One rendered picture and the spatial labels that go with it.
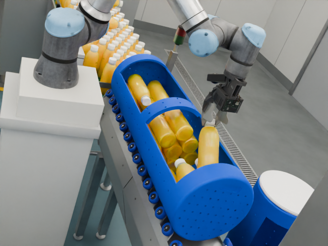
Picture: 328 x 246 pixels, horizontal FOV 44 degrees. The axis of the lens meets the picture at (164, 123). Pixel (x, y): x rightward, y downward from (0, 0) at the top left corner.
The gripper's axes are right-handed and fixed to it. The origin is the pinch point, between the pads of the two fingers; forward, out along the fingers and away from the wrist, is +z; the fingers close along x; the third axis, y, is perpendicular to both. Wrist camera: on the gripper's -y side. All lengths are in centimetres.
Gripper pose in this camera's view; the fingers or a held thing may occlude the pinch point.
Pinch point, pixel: (209, 121)
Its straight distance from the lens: 139.0
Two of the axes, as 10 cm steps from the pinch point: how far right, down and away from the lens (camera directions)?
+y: 3.2, 5.6, -7.6
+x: 8.9, 0.9, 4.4
